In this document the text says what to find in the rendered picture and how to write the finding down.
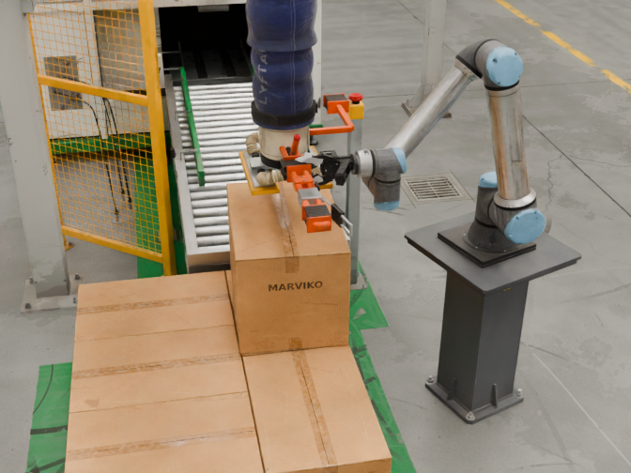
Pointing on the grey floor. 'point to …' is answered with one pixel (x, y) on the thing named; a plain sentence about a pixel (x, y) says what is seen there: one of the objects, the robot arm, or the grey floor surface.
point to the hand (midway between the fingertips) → (299, 172)
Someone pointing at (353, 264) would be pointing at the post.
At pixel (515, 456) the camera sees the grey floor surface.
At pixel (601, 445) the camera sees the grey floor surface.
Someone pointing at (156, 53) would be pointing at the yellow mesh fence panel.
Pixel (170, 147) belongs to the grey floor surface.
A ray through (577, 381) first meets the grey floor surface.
